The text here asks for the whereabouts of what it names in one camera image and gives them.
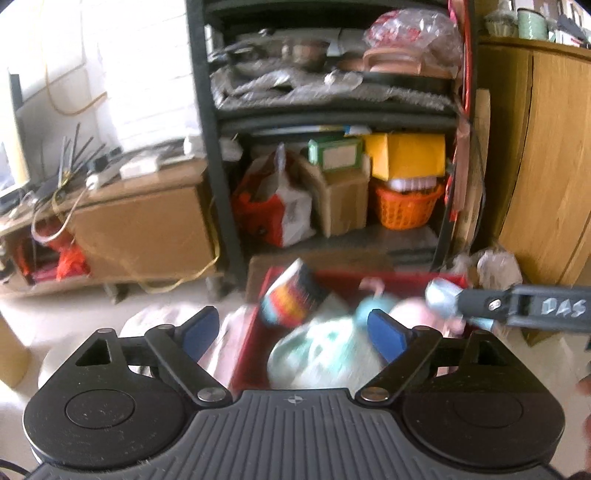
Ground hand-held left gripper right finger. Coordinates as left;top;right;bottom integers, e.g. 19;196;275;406
355;309;497;404

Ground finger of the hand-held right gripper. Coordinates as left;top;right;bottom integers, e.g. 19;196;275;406
425;279;591;334

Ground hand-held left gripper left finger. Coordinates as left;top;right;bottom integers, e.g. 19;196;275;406
74;305;232;407

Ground pink pig plush toy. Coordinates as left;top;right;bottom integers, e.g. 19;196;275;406
355;277;467;337

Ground red box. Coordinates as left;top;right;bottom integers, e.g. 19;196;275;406
228;267;481;393

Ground pale green floral cloth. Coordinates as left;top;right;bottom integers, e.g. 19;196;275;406
268;318;384;388

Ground colourful striped box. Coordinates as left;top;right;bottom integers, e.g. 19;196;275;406
259;258;331;328

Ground large cardboard box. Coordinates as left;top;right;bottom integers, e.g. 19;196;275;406
69;182;220;282

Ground black shelf rack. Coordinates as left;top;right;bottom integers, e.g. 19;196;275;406
185;0;485;296

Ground orange plastic basket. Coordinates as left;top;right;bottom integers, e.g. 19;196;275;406
374;182;446;230

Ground small cardboard box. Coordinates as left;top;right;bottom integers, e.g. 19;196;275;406
293;152;372;238

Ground red and white plastic bag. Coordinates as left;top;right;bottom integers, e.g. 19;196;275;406
232;143;317;247

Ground wooden cabinet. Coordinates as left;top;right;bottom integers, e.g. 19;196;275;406
475;37;591;287

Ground leaning cardboard sheet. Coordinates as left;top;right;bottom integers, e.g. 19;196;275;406
455;90;490;250

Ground white power strip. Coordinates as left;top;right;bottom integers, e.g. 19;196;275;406
119;157;160;178

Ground yellow box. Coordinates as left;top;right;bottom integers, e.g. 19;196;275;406
367;133;448;182

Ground green box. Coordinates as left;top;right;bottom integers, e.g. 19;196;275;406
308;137;365;172

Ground cardboard piece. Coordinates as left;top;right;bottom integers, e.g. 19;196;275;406
0;318;28;388

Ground black rods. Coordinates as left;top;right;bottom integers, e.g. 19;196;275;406
58;122;107;185

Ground red hanging ribbon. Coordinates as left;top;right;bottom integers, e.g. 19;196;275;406
450;0;476;222

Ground bubble wrap sheet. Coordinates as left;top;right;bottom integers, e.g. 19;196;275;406
210;67;458;112

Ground pink clay pot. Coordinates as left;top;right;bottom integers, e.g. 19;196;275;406
362;46;423;75

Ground green canister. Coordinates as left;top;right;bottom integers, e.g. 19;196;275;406
517;8;550;40

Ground clear plastic bag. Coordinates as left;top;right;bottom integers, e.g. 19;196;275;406
362;7;462;79

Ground yellow cable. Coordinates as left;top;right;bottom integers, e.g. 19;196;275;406
41;0;109;116

